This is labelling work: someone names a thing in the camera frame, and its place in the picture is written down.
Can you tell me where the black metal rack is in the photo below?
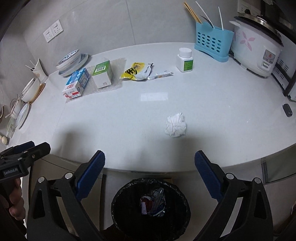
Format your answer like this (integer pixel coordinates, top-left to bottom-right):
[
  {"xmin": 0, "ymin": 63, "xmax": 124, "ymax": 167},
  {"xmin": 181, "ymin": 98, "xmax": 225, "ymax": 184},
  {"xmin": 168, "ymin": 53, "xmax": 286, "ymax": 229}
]
[{"xmin": 264, "ymin": 0, "xmax": 296, "ymax": 102}]

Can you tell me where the blue floral bowl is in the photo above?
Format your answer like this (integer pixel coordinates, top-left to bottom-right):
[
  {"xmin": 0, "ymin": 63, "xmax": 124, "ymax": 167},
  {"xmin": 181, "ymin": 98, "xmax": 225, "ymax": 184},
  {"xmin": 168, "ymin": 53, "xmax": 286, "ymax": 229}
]
[{"xmin": 55, "ymin": 49, "xmax": 81, "ymax": 69}]

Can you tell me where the large white bowl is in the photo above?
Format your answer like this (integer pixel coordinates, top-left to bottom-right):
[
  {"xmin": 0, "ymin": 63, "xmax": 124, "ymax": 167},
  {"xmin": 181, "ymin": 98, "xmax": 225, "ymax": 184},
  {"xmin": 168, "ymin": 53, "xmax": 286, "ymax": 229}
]
[{"xmin": 21, "ymin": 79, "xmax": 44, "ymax": 103}]

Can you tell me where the blue white milk carton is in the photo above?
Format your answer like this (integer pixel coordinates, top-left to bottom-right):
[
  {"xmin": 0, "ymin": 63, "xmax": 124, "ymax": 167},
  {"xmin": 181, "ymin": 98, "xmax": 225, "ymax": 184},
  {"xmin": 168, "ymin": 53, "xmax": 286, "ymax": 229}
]
[{"xmin": 62, "ymin": 68, "xmax": 91, "ymax": 98}]

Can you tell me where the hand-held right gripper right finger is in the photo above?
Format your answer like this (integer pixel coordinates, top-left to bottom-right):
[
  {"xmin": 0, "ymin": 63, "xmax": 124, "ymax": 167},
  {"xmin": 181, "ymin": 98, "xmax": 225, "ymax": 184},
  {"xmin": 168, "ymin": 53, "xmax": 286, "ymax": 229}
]
[{"xmin": 194, "ymin": 150, "xmax": 274, "ymax": 241}]

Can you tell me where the white tissue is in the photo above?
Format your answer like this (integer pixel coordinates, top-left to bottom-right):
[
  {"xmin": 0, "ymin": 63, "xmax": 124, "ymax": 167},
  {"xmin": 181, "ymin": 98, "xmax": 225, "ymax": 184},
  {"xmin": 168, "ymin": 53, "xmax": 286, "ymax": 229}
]
[{"xmin": 164, "ymin": 112, "xmax": 187, "ymax": 138}]

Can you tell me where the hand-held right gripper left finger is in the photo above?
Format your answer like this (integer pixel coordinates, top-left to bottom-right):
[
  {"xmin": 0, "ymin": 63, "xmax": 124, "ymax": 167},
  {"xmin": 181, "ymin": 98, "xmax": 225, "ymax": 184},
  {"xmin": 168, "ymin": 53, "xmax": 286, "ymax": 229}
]
[{"xmin": 27, "ymin": 150, "xmax": 105, "ymax": 241}]

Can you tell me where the white floral rice cooker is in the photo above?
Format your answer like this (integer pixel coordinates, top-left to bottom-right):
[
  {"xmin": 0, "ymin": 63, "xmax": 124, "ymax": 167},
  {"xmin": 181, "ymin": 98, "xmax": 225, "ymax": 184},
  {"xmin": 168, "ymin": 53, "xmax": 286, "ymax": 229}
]
[{"xmin": 229, "ymin": 15, "xmax": 284, "ymax": 78}]

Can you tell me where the round wooden coaster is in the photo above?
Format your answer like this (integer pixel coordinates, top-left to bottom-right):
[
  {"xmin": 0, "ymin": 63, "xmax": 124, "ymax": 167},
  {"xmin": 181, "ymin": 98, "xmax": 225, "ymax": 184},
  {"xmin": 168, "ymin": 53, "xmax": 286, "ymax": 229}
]
[{"xmin": 29, "ymin": 82, "xmax": 47, "ymax": 103}]

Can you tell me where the person's left hand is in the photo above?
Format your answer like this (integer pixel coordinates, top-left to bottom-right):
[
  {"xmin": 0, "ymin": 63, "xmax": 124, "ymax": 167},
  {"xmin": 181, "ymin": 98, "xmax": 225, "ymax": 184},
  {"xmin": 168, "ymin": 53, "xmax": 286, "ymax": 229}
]
[{"xmin": 0, "ymin": 178, "xmax": 26, "ymax": 221}]

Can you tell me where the yellow snack wrapper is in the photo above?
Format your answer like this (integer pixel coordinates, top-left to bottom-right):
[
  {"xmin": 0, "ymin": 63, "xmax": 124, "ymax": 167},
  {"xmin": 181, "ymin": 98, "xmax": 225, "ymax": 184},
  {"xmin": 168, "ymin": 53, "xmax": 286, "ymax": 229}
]
[{"xmin": 120, "ymin": 62, "xmax": 174, "ymax": 81}]

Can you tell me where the wooden chopstick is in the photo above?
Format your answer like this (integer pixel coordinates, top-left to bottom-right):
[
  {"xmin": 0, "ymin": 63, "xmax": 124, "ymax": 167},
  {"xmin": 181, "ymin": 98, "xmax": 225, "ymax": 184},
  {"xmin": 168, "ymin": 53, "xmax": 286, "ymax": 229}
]
[
  {"xmin": 184, "ymin": 2, "xmax": 200, "ymax": 24},
  {"xmin": 187, "ymin": 2, "xmax": 202, "ymax": 24}
]

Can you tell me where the white utensil holder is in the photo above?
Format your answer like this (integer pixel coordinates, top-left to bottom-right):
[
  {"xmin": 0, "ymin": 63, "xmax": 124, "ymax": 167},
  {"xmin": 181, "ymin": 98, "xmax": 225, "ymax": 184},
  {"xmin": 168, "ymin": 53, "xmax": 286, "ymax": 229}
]
[{"xmin": 32, "ymin": 58, "xmax": 48, "ymax": 84}]

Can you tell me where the clear plastic sleeve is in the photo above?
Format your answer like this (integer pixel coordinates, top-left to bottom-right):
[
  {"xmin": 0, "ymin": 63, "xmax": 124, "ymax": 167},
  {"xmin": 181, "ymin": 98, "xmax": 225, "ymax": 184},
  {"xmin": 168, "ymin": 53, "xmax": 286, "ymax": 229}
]
[{"xmin": 150, "ymin": 188, "xmax": 166, "ymax": 211}]

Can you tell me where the black trash bin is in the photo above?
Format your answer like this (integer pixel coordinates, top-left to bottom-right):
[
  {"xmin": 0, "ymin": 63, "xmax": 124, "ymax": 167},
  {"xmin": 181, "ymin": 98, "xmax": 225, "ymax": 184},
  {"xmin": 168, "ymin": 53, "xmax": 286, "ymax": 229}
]
[{"xmin": 110, "ymin": 177, "xmax": 191, "ymax": 241}]

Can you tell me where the blue striped plate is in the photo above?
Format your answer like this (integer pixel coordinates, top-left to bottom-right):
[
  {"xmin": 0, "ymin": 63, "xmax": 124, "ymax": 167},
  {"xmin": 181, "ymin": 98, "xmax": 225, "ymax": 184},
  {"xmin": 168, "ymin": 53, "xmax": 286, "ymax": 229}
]
[{"xmin": 15, "ymin": 102, "xmax": 29, "ymax": 128}]

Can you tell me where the blue utensil basket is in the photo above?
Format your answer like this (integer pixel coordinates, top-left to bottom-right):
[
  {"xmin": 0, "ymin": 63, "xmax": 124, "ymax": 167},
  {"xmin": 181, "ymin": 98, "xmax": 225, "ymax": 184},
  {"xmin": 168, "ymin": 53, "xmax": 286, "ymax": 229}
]
[{"xmin": 194, "ymin": 22, "xmax": 234, "ymax": 62}]

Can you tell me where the small black device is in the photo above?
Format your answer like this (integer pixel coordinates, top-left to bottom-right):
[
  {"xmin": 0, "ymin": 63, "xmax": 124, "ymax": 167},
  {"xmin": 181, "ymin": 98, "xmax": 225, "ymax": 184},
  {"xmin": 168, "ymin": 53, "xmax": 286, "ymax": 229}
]
[{"xmin": 282, "ymin": 103, "xmax": 293, "ymax": 117}]

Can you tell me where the blue rimmed bowl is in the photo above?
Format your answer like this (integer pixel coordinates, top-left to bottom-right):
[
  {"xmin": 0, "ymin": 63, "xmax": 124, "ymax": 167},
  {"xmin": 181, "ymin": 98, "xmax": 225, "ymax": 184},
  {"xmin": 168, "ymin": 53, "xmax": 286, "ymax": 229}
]
[{"xmin": 57, "ymin": 54, "xmax": 82, "ymax": 71}]

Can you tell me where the floral glass plate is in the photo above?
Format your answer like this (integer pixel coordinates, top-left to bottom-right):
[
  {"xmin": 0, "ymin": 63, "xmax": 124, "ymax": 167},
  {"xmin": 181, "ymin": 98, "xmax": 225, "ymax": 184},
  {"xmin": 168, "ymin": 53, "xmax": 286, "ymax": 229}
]
[{"xmin": 7, "ymin": 116, "xmax": 19, "ymax": 138}]

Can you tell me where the green white carton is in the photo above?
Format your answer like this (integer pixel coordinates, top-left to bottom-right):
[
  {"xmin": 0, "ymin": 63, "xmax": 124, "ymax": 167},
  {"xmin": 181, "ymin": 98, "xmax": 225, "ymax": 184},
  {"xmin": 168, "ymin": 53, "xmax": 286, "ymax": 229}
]
[{"xmin": 92, "ymin": 60, "xmax": 114, "ymax": 89}]

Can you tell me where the wall socket with plug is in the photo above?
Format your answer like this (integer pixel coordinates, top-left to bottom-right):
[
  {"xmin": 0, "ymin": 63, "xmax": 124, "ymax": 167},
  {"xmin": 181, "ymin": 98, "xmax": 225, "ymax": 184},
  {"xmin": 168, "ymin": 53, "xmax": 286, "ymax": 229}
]
[{"xmin": 237, "ymin": 0, "xmax": 255, "ymax": 14}]

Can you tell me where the white toaster oven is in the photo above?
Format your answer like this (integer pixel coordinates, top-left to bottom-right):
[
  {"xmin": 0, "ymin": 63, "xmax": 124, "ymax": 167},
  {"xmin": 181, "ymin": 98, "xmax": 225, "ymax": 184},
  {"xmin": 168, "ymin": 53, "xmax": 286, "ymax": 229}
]
[{"xmin": 270, "ymin": 35, "xmax": 296, "ymax": 98}]

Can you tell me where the white pill bottle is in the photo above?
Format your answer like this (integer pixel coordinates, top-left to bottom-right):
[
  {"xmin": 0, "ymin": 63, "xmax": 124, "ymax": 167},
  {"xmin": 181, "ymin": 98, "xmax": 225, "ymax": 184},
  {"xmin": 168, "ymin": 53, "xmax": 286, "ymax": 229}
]
[{"xmin": 175, "ymin": 48, "xmax": 194, "ymax": 73}]

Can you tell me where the white wall socket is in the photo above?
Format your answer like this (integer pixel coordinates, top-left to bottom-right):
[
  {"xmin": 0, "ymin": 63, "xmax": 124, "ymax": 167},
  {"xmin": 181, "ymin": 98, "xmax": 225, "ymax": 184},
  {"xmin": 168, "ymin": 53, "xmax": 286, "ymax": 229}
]
[
  {"xmin": 51, "ymin": 20, "xmax": 63, "ymax": 38},
  {"xmin": 43, "ymin": 27, "xmax": 54, "ymax": 43}
]

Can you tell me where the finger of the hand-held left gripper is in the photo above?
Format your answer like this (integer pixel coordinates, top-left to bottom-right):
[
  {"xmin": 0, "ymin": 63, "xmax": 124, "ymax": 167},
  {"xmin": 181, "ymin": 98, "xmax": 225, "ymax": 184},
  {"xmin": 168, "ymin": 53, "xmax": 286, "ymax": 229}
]
[
  {"xmin": 21, "ymin": 142, "xmax": 51, "ymax": 167},
  {"xmin": 0, "ymin": 141, "xmax": 35, "ymax": 160}
]

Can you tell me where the small white bowl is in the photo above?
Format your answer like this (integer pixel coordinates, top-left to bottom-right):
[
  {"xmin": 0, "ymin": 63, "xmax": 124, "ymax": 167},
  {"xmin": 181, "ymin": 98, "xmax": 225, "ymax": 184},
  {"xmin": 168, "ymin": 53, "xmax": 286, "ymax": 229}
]
[{"xmin": 23, "ymin": 77, "xmax": 40, "ymax": 93}]

